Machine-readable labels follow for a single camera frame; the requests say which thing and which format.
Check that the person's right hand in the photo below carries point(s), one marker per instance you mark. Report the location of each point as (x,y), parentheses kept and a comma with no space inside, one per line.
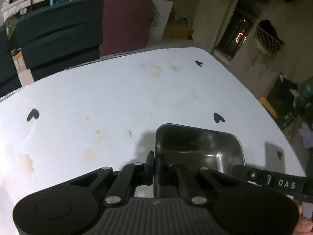
(304,225)

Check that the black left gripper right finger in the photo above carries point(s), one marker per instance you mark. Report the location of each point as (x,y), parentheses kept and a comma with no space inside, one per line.
(181,178)

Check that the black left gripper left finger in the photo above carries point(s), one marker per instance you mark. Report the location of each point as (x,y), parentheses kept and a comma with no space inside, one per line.
(128,179)

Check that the maroon sofa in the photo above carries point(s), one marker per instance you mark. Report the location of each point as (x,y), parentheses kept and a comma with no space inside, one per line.
(125,25)

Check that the dark blue chair near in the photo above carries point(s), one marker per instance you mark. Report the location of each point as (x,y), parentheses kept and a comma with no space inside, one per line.
(58,37)

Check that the dark blue chair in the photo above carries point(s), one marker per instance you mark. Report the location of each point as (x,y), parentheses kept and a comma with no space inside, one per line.
(9,80)
(58,37)

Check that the dark blue chair far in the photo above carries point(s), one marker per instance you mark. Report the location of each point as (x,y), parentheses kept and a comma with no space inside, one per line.
(9,80)

